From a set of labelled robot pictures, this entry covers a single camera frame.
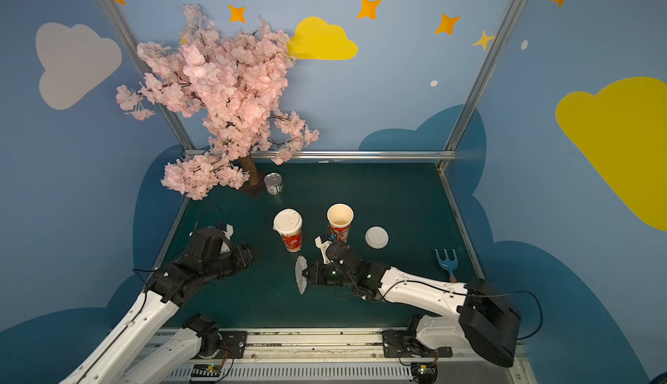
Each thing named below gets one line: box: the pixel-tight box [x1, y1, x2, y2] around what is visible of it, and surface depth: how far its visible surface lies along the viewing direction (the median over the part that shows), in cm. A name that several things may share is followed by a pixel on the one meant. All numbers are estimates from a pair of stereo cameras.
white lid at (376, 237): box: [364, 225, 390, 250], surface depth 99 cm
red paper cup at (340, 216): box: [326, 203, 355, 244], surface depth 88 cm
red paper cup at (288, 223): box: [272, 208, 304, 253], surface depth 84 cm
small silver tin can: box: [264, 172, 284, 196], surface depth 110 cm
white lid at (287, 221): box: [272, 208, 304, 237], surface depth 84 cm
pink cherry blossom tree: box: [115, 3, 319, 201], surface depth 77 cm
